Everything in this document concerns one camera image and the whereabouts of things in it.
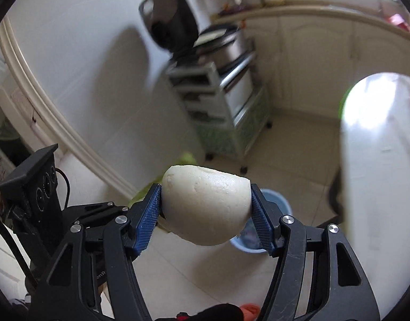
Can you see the blue plastic bin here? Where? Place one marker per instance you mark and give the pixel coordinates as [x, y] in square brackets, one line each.
[278, 204]

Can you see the cream door frame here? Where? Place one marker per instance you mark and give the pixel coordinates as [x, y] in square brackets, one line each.
[57, 123]

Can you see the round white marble table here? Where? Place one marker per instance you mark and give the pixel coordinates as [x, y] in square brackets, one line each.
[382, 174]

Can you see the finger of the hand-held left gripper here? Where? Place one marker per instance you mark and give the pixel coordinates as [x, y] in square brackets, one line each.
[91, 209]

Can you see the beige countertop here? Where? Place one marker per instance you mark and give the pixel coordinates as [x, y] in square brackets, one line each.
[291, 11]

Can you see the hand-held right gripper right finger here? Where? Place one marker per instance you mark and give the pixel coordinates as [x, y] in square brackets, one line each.
[261, 220]

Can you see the white steamed bun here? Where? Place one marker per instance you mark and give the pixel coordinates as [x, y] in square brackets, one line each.
[206, 204]

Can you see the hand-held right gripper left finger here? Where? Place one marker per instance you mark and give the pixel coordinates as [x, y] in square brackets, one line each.
[148, 220]

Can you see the black rice cooker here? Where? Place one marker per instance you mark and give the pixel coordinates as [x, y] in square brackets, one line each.
[171, 20]

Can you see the white storage trolley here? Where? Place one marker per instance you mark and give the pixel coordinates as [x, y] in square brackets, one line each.
[225, 107]

